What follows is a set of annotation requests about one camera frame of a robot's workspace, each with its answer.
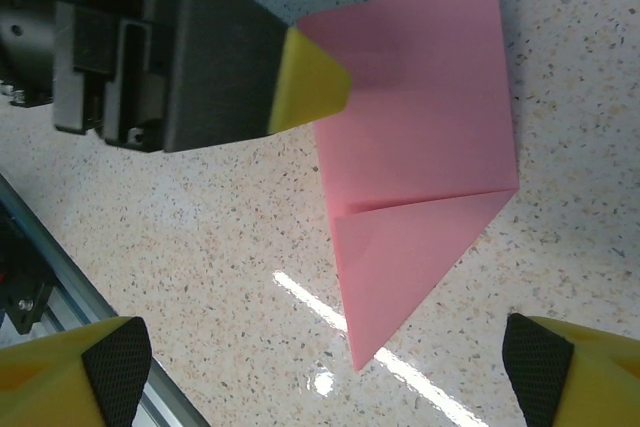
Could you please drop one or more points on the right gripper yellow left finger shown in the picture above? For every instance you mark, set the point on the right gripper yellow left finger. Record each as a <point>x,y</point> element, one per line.
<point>60,382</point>

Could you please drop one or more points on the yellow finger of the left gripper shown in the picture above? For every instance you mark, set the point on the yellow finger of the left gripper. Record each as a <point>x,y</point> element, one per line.
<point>310,82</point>

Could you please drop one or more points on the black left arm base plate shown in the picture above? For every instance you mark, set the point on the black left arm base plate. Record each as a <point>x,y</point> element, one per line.
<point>25,297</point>

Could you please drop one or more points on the aluminium mounting beam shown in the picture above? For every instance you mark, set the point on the aluminium mounting beam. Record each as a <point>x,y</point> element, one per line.
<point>62,282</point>

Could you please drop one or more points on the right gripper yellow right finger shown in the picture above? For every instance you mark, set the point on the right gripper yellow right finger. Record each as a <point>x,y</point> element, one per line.
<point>590,377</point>

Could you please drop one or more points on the pink paper sheet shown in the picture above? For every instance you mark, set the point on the pink paper sheet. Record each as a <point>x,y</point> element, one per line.
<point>415,122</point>

